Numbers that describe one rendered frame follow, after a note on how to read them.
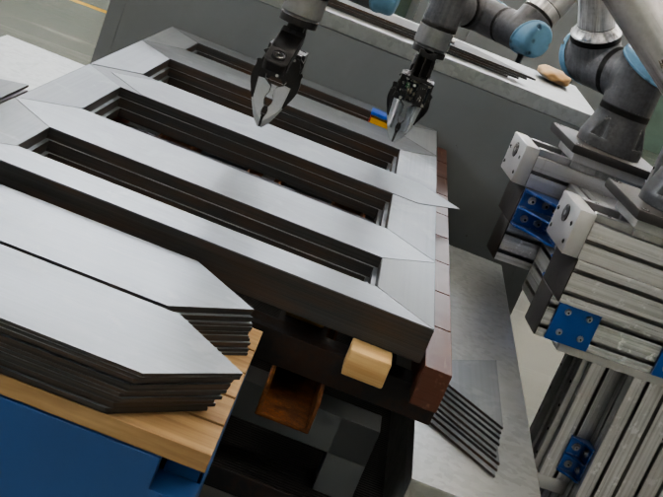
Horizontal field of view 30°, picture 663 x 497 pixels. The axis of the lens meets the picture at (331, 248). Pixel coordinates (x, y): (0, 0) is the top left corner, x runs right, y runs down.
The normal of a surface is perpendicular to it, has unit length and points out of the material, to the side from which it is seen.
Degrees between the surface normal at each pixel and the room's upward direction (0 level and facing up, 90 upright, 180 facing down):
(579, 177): 90
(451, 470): 0
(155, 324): 0
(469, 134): 90
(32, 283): 0
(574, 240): 90
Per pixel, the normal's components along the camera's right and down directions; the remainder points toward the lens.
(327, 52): -0.08, 0.27
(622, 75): -0.75, -0.10
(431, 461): 0.36, -0.89
